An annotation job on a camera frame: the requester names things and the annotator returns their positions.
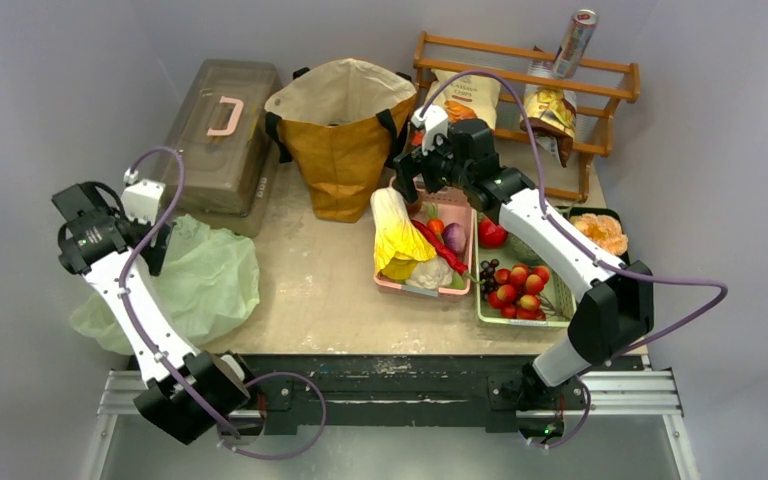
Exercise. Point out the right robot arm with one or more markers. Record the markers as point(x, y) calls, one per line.
point(615, 308)

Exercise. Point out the cassava chips bag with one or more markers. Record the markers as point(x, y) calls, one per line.
point(467, 97)

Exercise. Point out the green plastic basket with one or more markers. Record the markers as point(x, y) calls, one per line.
point(558, 291)

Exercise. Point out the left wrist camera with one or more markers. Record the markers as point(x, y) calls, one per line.
point(141, 198)

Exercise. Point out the brown snack bag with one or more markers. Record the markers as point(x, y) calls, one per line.
point(552, 114)

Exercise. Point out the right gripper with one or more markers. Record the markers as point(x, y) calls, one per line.
point(408, 172)

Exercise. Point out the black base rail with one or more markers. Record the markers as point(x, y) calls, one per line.
point(480, 391)

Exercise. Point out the green plastic grocery bag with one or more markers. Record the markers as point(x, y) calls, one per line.
point(209, 284)

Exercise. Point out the toy cauliflower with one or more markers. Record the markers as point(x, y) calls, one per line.
point(431, 275)

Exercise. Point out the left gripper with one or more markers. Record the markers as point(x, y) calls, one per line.
point(153, 249)

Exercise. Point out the brown paper tote bag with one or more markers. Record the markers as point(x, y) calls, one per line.
point(342, 123)

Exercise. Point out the toy melon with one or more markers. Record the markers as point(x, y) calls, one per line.
point(522, 252)

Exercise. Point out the toy red chili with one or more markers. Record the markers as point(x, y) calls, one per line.
point(441, 249)

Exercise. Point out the pink plastic basket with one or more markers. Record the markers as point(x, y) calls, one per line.
point(452, 206)

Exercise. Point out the toy lychee bunch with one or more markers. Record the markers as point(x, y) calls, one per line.
point(521, 293)

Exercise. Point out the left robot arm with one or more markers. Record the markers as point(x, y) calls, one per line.
point(117, 248)

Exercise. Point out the toy napa cabbage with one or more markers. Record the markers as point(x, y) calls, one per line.
point(398, 246)

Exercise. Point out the toy carrot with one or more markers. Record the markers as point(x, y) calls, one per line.
point(434, 223)

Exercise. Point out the translucent storage box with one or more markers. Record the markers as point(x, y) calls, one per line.
point(219, 131)

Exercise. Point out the drink can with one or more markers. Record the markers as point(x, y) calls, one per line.
point(578, 34)

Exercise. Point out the toy grape bunch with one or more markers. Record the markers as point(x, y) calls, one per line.
point(487, 280)

